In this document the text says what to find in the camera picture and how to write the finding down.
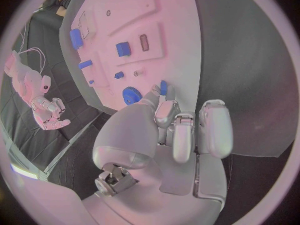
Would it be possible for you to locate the white task board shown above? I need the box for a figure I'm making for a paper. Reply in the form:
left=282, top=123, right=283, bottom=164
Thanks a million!
left=58, top=0, right=295, bottom=158

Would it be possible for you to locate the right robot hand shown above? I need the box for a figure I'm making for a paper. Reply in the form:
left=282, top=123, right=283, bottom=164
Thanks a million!
left=30, top=96, right=72, bottom=131

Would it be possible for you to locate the blue block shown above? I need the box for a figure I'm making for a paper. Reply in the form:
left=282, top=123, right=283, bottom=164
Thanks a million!
left=115, top=41, right=132, bottom=58

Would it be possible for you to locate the blue gear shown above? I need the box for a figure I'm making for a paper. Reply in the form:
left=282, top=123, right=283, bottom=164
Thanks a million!
left=121, top=86, right=144, bottom=106

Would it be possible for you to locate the person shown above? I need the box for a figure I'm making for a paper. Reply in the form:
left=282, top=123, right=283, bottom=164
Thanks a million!
left=39, top=0, right=81, bottom=18

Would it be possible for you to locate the white cable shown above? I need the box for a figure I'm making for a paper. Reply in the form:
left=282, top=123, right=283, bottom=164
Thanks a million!
left=18, top=48, right=45, bottom=74
left=19, top=47, right=47, bottom=75

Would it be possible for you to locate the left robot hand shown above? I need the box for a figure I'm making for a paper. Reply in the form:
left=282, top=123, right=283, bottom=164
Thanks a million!
left=80, top=84, right=235, bottom=225

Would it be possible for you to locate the blue plug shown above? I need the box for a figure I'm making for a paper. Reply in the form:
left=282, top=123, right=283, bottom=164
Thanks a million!
left=160, top=80, right=169, bottom=96

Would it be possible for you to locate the thick blue cylinder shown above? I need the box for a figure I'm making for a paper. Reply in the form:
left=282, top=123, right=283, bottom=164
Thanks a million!
left=69, top=28, right=85, bottom=51

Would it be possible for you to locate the short blue cylinder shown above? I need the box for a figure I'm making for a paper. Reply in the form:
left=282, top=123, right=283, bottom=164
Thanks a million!
left=77, top=59, right=94, bottom=70

